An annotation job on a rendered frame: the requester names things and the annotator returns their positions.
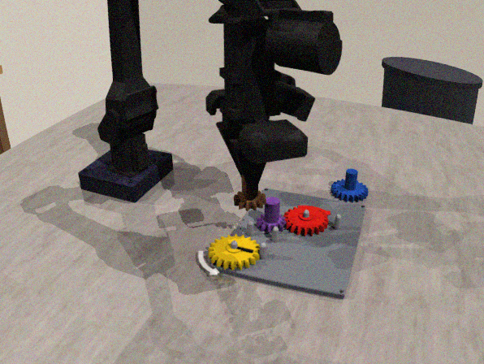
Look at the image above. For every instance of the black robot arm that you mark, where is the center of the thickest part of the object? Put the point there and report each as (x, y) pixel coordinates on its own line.
(290, 37)

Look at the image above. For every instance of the brown gear with tall hub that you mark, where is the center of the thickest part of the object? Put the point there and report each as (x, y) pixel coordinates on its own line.
(249, 198)

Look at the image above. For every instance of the yellow gear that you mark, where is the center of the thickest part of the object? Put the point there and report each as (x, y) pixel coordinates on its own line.
(221, 252)

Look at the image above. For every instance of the white curved arrow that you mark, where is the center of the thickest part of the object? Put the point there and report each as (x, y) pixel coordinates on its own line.
(212, 271)

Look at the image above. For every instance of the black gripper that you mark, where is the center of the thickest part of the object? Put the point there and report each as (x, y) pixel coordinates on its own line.
(250, 136)

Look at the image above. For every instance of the blue gear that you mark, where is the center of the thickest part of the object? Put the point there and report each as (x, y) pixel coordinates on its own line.
(349, 189)

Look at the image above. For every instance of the purple gear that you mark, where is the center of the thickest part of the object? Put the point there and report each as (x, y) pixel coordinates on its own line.
(272, 216)

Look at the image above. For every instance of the red gear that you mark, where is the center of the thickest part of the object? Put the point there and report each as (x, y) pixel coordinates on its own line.
(315, 223)

